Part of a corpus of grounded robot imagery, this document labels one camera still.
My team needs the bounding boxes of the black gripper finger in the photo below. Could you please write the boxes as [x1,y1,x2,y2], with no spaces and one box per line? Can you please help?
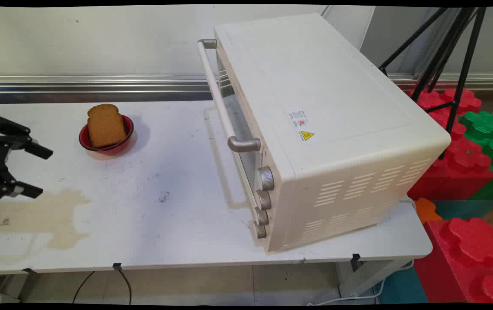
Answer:
[0,168,43,203]
[0,114,54,160]

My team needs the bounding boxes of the glass oven door with handle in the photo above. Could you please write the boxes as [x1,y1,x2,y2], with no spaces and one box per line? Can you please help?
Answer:
[197,39,262,211]

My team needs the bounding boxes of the red bowl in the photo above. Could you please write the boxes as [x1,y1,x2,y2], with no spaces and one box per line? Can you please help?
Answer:
[79,115,135,156]

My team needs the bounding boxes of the brown bread slice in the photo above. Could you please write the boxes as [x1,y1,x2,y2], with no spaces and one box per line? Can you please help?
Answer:
[87,104,127,149]

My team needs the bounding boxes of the white table leg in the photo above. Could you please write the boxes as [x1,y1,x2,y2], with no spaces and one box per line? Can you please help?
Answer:
[0,273,37,303]
[338,258,413,298]

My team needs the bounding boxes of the large silver oven knob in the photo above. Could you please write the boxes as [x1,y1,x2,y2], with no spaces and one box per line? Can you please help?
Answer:
[255,166,275,192]

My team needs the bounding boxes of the white toaster oven body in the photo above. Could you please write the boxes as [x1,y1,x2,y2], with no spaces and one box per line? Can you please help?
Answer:
[213,13,452,253]

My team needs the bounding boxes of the teal foam mat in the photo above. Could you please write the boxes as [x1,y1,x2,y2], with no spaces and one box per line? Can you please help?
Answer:
[375,266,428,304]
[433,199,493,220]

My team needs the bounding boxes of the orange foam piece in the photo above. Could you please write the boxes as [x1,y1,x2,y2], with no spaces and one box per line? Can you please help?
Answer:
[414,198,443,223]

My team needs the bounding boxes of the black tripod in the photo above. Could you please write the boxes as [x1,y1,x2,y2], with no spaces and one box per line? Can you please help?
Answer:
[378,6,487,160]

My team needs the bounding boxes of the large red foam block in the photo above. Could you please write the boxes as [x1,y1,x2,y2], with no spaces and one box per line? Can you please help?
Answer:
[413,217,493,304]

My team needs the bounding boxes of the green foam block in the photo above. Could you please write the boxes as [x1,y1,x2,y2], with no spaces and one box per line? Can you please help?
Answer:
[459,111,493,201]

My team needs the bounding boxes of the aluminium wall rail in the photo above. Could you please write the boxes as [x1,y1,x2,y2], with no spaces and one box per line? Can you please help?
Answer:
[0,74,493,94]

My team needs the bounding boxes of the black cable under table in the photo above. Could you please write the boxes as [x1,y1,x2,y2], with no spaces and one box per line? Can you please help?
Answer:
[72,268,133,305]

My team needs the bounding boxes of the white power cable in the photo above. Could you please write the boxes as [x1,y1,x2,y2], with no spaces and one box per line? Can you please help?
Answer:
[307,196,417,306]

